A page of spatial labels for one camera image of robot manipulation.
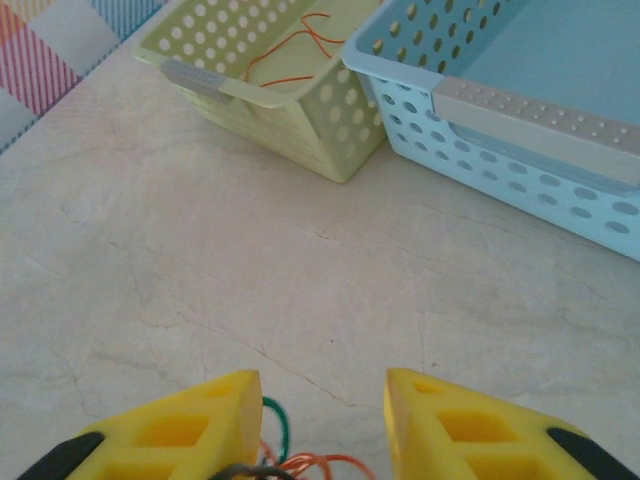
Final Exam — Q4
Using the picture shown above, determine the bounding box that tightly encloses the green perforated plastic basket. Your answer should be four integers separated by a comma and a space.
133, 0, 389, 184

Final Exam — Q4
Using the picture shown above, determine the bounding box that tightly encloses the blue perforated plastic basket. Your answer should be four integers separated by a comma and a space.
342, 0, 640, 264

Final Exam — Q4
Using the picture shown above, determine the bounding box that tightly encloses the green cable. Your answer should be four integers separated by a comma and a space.
259, 395, 292, 464

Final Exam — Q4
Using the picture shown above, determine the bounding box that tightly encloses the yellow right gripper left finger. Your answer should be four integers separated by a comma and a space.
14, 368, 265, 480

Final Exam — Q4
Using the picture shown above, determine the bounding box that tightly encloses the black cable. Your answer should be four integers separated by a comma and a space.
209, 463, 302, 480

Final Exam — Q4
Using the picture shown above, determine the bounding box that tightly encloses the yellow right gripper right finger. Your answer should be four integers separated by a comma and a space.
383, 367, 640, 480

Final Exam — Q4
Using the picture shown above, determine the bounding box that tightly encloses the orange cable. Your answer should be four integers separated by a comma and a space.
244, 12, 347, 89
259, 451, 375, 480

